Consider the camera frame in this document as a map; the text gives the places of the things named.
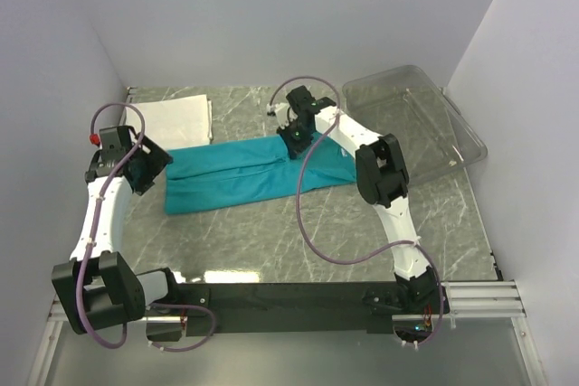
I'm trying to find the aluminium front rail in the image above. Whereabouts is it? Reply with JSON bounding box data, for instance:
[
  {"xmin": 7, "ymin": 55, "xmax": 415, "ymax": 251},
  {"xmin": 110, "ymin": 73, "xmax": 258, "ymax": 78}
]
[{"xmin": 55, "ymin": 276, "xmax": 524, "ymax": 329}]

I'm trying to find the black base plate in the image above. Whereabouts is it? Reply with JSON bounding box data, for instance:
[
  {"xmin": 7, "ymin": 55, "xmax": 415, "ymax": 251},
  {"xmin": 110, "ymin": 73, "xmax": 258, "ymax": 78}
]
[{"xmin": 148, "ymin": 281, "xmax": 450, "ymax": 342}]

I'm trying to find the clear plastic bin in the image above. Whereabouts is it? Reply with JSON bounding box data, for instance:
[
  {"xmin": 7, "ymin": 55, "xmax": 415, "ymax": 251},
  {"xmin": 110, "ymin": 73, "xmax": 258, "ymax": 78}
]
[{"xmin": 342, "ymin": 65, "xmax": 488, "ymax": 186}]

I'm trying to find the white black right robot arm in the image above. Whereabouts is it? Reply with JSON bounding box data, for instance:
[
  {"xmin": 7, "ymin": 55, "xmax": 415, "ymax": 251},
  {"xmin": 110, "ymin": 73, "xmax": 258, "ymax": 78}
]
[{"xmin": 267, "ymin": 86, "xmax": 443, "ymax": 313}]

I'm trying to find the folded white t-shirt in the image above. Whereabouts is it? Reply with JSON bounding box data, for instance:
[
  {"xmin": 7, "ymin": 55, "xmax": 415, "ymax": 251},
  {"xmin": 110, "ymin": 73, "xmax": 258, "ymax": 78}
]
[{"xmin": 133, "ymin": 94, "xmax": 213, "ymax": 150}]

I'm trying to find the teal t-shirt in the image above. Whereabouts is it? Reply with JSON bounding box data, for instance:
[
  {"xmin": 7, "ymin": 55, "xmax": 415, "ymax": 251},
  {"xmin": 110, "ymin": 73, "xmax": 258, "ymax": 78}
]
[{"xmin": 164, "ymin": 136, "xmax": 356, "ymax": 215}]

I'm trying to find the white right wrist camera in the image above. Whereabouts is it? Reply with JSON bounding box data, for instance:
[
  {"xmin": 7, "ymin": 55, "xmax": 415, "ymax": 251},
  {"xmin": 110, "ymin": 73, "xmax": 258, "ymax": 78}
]
[{"xmin": 266, "ymin": 103, "xmax": 291, "ymax": 129}]

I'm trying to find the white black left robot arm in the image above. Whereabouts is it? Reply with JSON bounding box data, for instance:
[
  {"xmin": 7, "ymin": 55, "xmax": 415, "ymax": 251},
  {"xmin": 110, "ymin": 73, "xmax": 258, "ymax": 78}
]
[{"xmin": 52, "ymin": 126, "xmax": 181, "ymax": 334}]

